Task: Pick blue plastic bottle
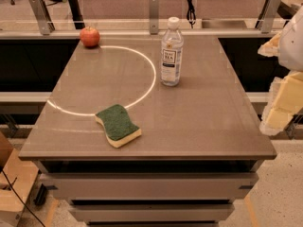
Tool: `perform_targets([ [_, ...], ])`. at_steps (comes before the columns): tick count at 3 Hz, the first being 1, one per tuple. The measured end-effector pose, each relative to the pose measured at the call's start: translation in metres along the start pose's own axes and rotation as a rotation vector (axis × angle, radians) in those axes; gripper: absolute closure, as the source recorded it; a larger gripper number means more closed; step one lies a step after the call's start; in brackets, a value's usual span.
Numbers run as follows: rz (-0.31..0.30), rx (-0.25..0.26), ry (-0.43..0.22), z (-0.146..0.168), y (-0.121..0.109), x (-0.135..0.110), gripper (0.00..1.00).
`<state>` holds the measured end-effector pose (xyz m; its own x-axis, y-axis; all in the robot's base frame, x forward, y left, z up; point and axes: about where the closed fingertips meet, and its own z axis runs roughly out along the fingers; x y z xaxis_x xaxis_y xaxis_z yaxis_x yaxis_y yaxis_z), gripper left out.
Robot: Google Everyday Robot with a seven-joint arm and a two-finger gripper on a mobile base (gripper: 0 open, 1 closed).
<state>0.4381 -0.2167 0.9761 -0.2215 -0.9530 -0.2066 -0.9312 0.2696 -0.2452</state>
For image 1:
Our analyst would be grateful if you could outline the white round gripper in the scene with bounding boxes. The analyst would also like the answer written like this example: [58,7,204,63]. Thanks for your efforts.
[258,7,303,136]

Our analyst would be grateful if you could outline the clear plastic tea bottle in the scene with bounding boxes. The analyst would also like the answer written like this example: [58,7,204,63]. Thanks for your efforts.
[160,17,184,86]

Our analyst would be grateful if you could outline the grey drawer cabinet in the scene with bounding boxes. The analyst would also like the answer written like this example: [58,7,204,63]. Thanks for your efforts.
[20,35,276,227]

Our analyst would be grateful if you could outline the green yellow sponge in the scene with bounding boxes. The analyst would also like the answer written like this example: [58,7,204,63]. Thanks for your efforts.
[95,104,142,148]

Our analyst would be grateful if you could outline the red apple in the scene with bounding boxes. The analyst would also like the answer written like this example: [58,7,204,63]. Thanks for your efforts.
[80,27,100,47]

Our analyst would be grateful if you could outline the wooden box at left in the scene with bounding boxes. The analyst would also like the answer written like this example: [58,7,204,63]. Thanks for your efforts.
[0,132,38,227]

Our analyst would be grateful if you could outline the right metal bracket post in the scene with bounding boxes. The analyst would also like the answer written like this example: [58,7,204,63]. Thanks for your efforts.
[259,0,281,33]

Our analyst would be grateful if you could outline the metal bracket post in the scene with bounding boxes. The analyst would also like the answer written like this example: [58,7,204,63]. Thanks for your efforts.
[28,0,51,35]
[149,0,159,34]
[259,0,281,33]

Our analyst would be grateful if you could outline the black hanging cable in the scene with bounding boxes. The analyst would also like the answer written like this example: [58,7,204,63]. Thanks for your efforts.
[185,0,197,29]

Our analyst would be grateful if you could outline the middle metal bracket post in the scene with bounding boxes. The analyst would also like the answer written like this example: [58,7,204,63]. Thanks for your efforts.
[149,0,159,34]

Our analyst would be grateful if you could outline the left metal bracket post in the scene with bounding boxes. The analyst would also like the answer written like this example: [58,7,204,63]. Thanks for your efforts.
[28,0,51,35]

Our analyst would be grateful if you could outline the black floor cable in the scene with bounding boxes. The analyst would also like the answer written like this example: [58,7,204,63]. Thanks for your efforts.
[0,168,46,227]

